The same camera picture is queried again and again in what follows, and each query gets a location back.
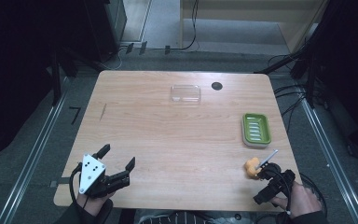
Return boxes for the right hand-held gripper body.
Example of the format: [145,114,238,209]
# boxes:
[253,148,296,206]

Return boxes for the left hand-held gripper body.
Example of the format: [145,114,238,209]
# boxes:
[78,153,131,199]

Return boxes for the orange food piece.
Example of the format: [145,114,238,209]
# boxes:
[244,157,262,179]

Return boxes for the person's left hand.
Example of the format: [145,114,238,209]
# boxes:
[76,190,117,217]

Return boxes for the person's right hand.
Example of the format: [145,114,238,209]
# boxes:
[270,181,324,219]

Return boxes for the green soap dish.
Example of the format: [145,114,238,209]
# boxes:
[241,112,272,148]

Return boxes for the person's striped clothing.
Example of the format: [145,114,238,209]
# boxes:
[138,210,246,224]

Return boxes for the black stand leg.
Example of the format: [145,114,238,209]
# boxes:
[49,49,78,106]

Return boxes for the clear plastic box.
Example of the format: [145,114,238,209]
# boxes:
[170,84,202,106]

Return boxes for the black stand legs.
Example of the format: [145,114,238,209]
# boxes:
[254,36,320,109]

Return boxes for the black cabinet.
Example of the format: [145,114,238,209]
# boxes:
[83,0,129,63]

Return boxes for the light wooden shelf unit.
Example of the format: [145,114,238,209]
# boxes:
[179,0,330,54]

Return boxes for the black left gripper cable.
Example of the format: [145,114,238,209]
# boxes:
[69,161,90,209]

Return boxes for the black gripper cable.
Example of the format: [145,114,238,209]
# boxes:
[268,169,328,218]
[69,161,90,209]

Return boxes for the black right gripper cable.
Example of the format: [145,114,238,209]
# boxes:
[268,169,328,218]

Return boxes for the metal floor rail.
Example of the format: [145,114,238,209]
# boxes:
[0,77,71,224]
[300,98,358,224]

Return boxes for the bundle of black floor cables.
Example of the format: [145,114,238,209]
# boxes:
[267,53,327,134]

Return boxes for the black hanging cable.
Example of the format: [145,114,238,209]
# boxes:
[171,0,200,51]

